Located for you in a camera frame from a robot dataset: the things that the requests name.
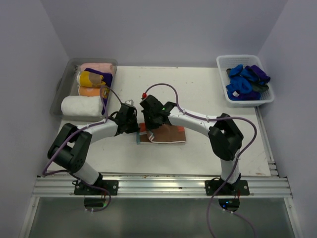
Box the yellow bear towel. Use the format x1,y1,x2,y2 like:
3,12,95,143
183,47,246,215
76,71,106,88

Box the aluminium mounting rail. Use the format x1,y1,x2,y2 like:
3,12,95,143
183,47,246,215
32,162,292,198

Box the brown orange towel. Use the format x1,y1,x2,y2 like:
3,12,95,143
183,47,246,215
136,122,186,144

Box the blue towel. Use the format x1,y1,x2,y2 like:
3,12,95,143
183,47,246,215
226,77,261,101
228,64,253,80

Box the white rolled towel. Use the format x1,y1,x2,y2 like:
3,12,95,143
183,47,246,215
60,96,103,117

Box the purple towel in basket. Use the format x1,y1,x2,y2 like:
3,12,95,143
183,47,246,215
245,65,271,85

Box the dark green towel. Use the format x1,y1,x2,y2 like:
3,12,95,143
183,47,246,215
250,82,269,93

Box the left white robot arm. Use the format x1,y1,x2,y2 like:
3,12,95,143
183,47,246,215
48,103,139,196

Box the purple rolled towel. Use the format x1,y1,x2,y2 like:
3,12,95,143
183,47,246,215
87,69,113,88

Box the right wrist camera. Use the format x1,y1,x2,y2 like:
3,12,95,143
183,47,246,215
141,93,148,100

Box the orange rolled towel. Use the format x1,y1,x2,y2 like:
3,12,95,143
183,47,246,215
78,86,109,98

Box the grey plastic tray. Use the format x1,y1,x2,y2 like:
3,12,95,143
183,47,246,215
50,58,118,122

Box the pink rolled towel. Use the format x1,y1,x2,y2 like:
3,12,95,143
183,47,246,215
80,62,115,74

